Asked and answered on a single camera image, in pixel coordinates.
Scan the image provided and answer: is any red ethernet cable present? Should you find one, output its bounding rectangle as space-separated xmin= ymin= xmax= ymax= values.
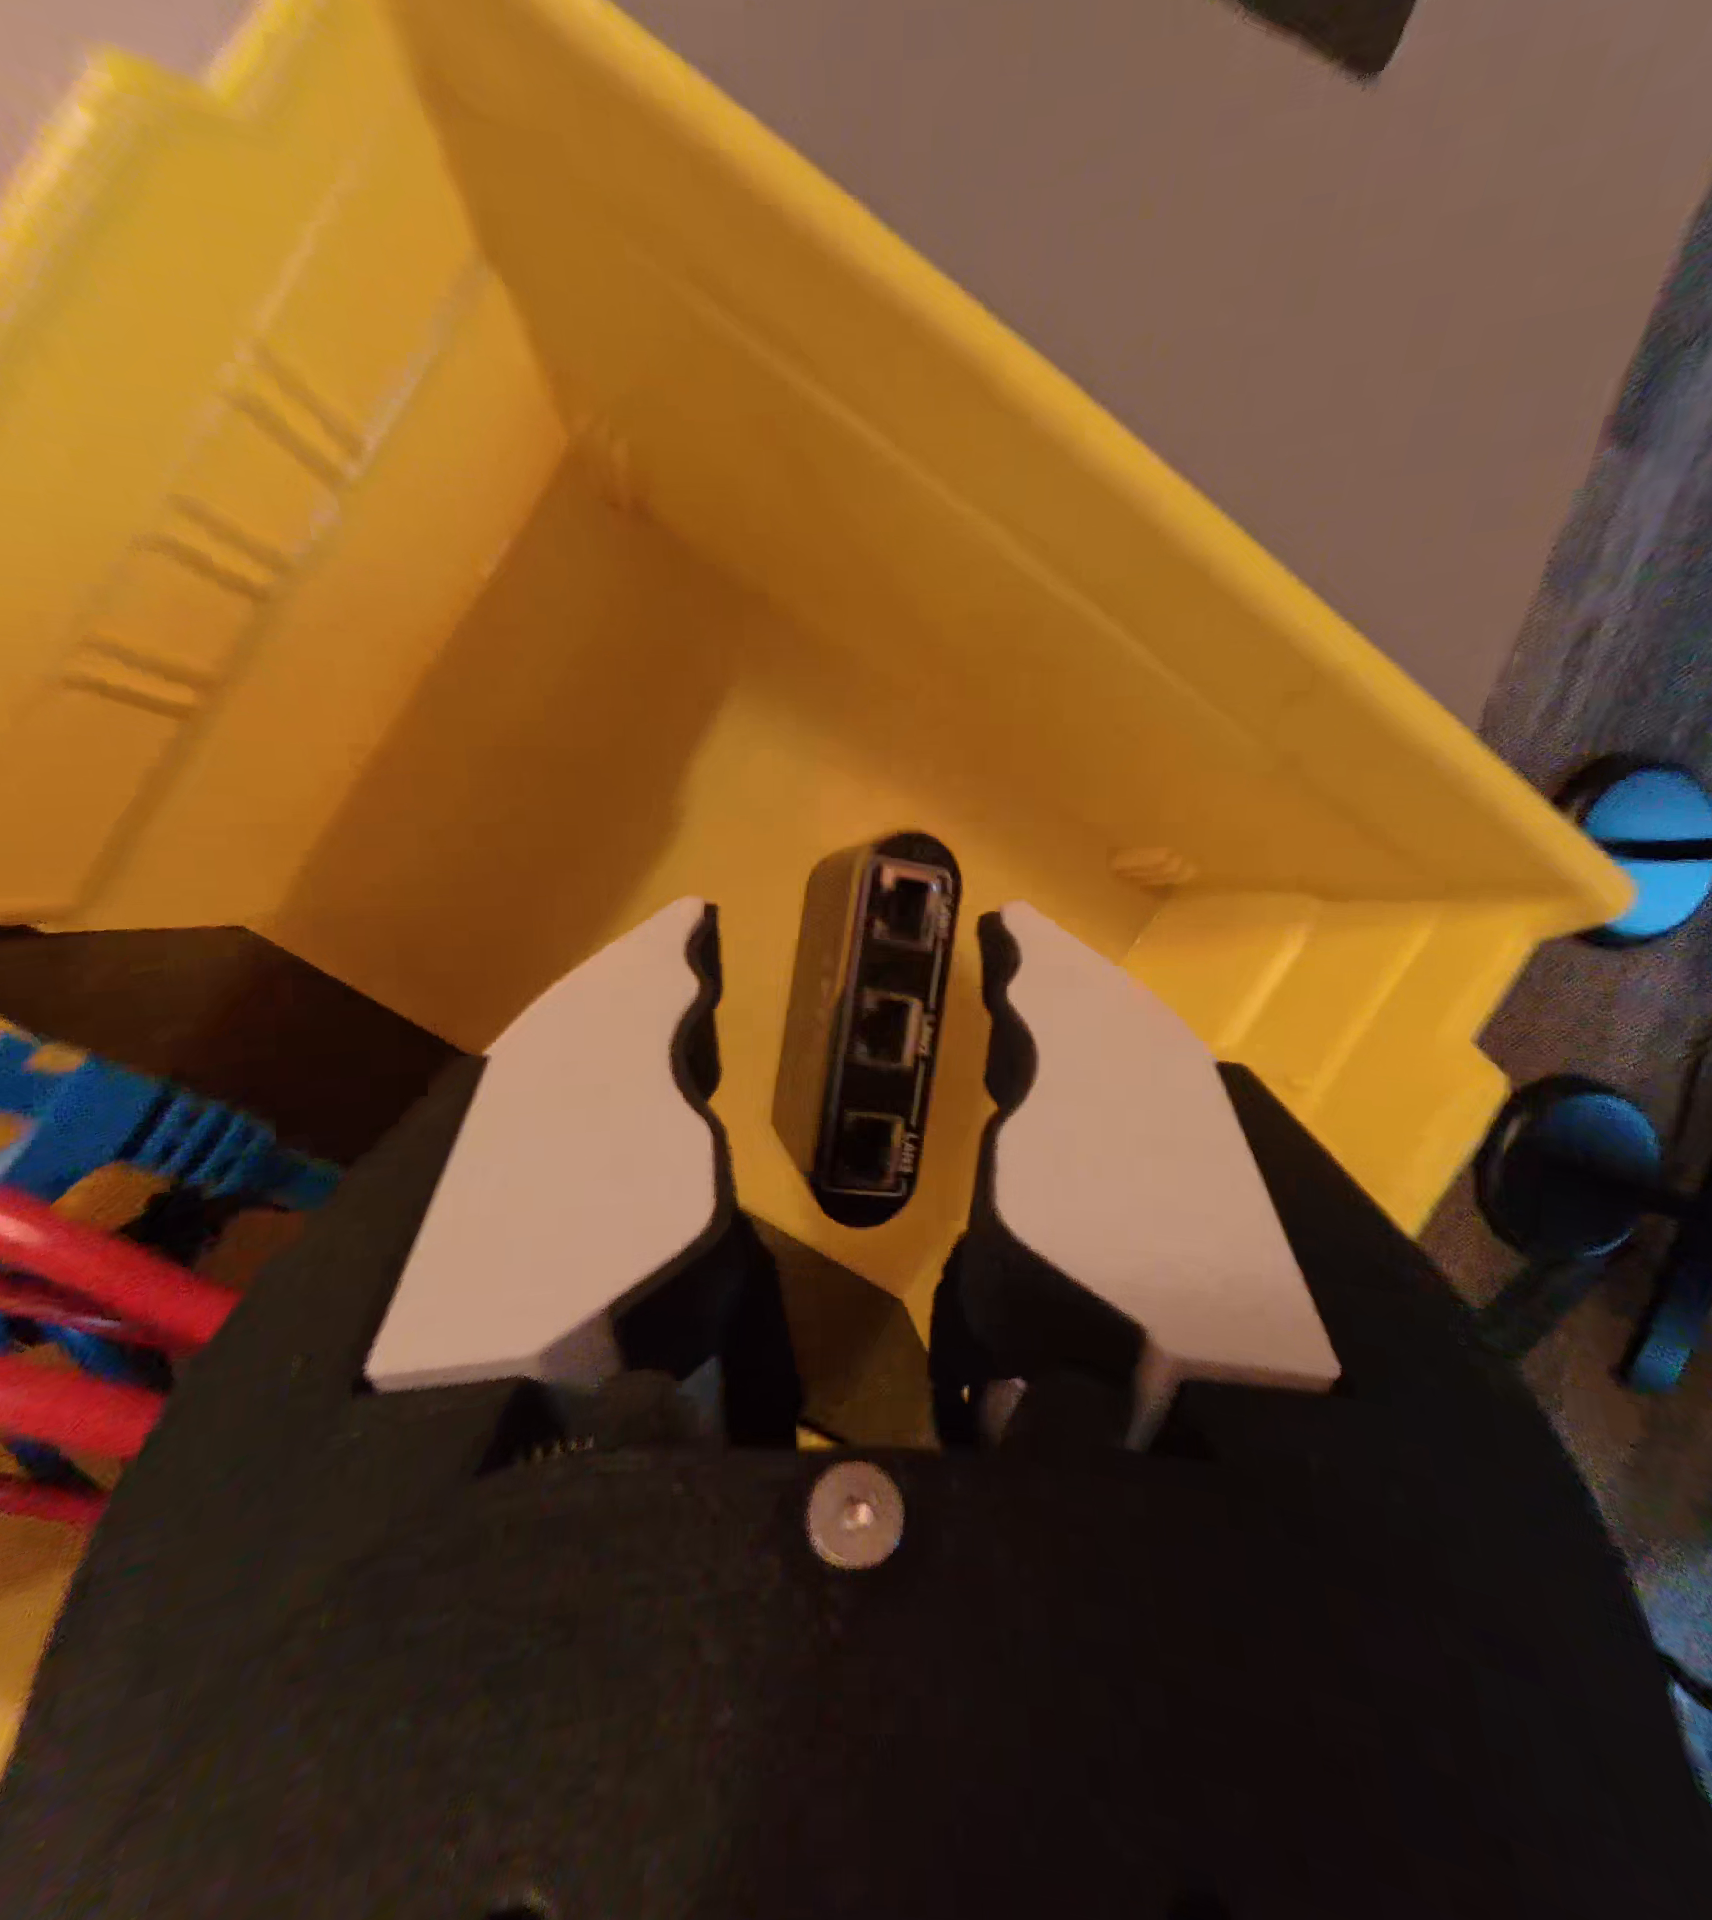
xmin=0 ymin=1178 xmax=246 ymax=1534

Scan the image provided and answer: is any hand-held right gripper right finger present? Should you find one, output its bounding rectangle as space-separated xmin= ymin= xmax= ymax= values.
xmin=931 ymin=899 xmax=1342 ymax=1394

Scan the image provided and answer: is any yellow plastic bin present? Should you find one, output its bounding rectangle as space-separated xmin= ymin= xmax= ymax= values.
xmin=0 ymin=0 xmax=1640 ymax=1791

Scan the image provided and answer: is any black ethernet hub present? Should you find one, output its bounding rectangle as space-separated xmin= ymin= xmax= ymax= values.
xmin=770 ymin=828 xmax=965 ymax=1232

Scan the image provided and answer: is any black bin divider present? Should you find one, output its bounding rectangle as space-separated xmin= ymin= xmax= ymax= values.
xmin=0 ymin=923 xmax=471 ymax=1194

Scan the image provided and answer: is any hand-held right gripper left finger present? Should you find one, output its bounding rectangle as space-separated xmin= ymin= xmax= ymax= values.
xmin=363 ymin=897 xmax=738 ymax=1397

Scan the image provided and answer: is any blue ethernet cable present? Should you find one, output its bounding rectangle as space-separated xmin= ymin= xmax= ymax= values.
xmin=0 ymin=1035 xmax=343 ymax=1490

